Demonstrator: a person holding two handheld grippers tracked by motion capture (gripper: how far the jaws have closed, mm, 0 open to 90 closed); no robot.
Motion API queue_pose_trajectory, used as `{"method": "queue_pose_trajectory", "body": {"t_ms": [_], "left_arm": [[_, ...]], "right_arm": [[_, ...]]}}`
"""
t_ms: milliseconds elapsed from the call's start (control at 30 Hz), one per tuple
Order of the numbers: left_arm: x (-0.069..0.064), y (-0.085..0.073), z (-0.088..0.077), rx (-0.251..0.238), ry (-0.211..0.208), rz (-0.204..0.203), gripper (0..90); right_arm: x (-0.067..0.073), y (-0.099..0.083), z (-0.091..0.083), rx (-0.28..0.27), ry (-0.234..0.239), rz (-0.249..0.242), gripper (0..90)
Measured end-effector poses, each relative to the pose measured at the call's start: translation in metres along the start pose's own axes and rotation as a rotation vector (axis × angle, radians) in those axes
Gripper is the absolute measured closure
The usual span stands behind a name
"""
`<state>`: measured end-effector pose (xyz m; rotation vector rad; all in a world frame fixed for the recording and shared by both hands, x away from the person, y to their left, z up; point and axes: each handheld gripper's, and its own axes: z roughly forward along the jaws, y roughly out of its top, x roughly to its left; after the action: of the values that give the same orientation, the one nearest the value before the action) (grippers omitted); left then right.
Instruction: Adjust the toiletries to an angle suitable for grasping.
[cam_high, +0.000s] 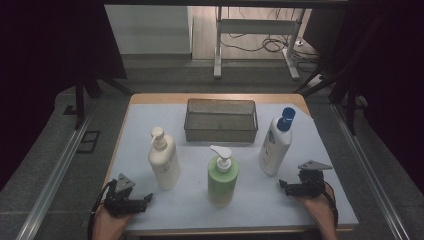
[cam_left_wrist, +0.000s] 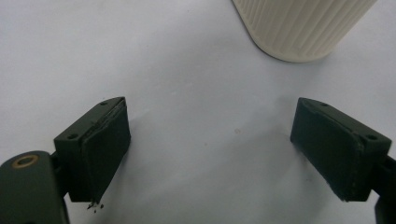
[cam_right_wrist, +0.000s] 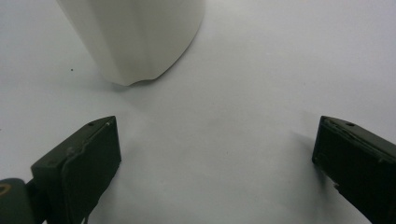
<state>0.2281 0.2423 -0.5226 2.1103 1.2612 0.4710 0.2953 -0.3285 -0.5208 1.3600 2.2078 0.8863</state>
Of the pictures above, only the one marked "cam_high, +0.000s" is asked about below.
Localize metal mesh basket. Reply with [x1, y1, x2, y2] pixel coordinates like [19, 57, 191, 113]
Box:
[183, 97, 259, 144]

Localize person's right hand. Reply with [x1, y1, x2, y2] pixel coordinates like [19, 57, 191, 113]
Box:
[296, 184, 334, 221]

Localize white metal desk frame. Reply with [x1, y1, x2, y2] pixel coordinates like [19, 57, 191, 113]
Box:
[213, 6, 301, 81]

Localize green pump bottle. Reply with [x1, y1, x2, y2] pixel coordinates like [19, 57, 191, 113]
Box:
[207, 144, 240, 208]

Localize white bottle with blue pump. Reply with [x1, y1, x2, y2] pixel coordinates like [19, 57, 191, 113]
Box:
[259, 106, 297, 177]

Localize dark curtain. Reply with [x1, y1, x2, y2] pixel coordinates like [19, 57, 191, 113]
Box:
[0, 0, 128, 191]
[301, 0, 424, 188]

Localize white cabinet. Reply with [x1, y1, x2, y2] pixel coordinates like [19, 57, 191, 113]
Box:
[104, 4, 194, 56]

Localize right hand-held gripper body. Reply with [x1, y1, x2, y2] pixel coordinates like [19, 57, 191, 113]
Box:
[297, 159, 334, 198]

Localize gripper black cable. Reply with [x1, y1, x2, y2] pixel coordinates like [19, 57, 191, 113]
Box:
[87, 181, 116, 240]
[321, 181, 339, 228]

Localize light blue table mat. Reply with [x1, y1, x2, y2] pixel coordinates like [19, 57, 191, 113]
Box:
[108, 102, 359, 232]

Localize black cables on floor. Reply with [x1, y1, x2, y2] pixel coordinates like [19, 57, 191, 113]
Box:
[219, 8, 321, 73]

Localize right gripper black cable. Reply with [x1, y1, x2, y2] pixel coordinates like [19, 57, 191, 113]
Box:
[321, 181, 339, 228]

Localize aluminium rail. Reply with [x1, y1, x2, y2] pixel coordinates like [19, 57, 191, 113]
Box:
[14, 109, 96, 240]
[331, 103, 411, 240]

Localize cream pump bottle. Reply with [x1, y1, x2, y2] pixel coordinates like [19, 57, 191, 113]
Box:
[147, 126, 181, 191]

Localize person's left hand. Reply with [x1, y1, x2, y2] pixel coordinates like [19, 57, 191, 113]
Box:
[94, 206, 134, 234]

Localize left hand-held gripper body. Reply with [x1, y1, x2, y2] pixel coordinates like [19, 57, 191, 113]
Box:
[103, 173, 138, 218]

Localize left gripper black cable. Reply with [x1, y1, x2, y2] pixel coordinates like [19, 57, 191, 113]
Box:
[87, 181, 116, 240]

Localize black metal stand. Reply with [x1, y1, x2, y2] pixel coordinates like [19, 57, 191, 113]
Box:
[73, 66, 133, 131]
[293, 66, 359, 136]

